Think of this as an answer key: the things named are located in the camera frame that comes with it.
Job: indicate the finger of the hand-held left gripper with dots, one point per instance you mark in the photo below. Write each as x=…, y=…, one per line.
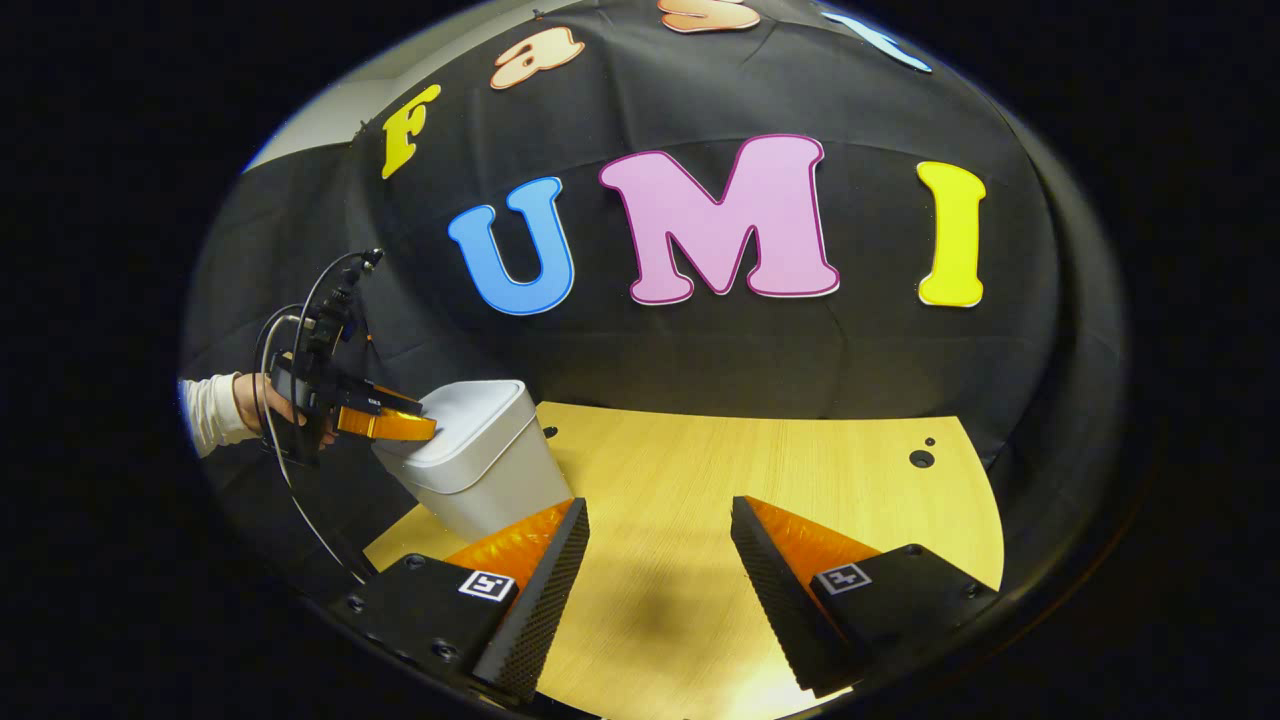
x=385, y=425
x=385, y=398

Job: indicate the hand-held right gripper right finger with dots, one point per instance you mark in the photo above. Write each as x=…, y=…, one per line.
x=785, y=600

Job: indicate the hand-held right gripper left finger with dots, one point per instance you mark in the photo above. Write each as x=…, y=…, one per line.
x=535, y=610

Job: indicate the grey desktop garbage bin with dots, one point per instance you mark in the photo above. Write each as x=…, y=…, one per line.
x=480, y=470

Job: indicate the wooden desktop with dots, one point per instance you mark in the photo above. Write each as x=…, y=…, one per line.
x=700, y=470

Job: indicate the black backdrop cloth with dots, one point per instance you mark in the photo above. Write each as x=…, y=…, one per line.
x=800, y=360

